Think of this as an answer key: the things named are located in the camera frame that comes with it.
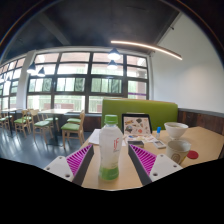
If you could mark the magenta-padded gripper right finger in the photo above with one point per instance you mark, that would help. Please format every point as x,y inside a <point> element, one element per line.
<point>145,159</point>

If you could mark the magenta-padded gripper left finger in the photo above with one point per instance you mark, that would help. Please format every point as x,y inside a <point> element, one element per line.
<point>78,160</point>

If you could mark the green-capped white drink bottle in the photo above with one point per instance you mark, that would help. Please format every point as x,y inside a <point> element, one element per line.
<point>110,146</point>

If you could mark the small black box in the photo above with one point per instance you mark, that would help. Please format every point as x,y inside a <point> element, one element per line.
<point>136,144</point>

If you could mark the colourful sticker sheet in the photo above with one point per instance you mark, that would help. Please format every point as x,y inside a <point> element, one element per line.
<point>146,137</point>

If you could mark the small blue-capped bottle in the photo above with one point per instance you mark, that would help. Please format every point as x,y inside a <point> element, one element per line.
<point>158,133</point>

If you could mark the white printed cup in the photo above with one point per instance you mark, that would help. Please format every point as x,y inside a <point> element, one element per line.
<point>178,151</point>

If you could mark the black-framed tablet with pictures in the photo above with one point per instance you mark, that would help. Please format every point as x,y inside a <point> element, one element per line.
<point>136,125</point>

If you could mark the white ceramic bowl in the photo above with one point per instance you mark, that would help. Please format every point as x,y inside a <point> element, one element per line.
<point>176,130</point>

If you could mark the flat round red coaster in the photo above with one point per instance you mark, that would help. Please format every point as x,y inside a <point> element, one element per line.
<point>193,154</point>

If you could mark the green upholstered bench back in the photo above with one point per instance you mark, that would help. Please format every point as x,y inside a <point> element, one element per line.
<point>140,108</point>

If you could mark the wooden chairs with green seats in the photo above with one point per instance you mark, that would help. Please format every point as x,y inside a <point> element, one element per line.
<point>41,124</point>

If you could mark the light wooden dining table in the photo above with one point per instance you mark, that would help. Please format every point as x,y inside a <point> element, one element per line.
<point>55,111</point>

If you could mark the hanging pendant lamps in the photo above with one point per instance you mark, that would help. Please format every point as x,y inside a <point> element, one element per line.
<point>114,55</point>

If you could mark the long curved ceiling light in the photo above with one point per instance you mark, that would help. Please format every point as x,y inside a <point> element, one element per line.
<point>150,47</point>

